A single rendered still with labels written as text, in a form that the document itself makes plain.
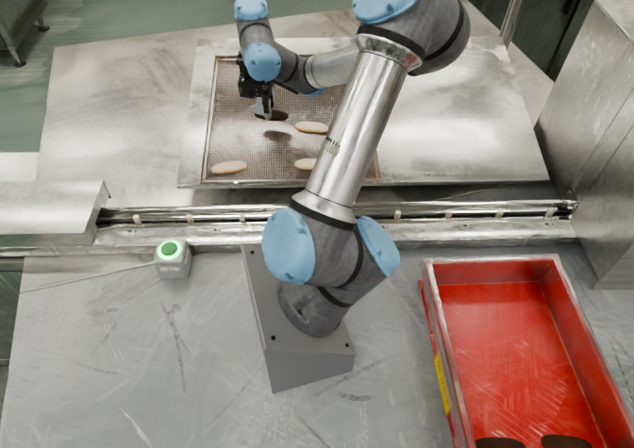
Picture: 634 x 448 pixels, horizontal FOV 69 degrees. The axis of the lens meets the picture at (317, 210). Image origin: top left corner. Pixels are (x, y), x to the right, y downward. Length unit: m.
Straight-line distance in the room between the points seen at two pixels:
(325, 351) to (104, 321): 0.55
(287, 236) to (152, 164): 0.85
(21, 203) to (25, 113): 2.06
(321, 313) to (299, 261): 0.21
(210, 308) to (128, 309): 0.20
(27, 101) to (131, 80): 1.71
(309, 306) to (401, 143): 0.67
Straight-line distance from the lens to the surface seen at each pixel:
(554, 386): 1.18
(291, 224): 0.72
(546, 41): 3.15
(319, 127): 1.39
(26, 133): 3.27
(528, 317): 1.23
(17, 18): 3.88
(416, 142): 1.41
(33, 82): 3.70
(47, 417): 1.17
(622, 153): 1.24
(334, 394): 1.05
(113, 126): 1.70
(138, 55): 2.03
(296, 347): 0.89
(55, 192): 1.39
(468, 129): 1.48
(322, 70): 1.05
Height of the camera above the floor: 1.82
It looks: 50 degrees down
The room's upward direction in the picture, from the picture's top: 1 degrees clockwise
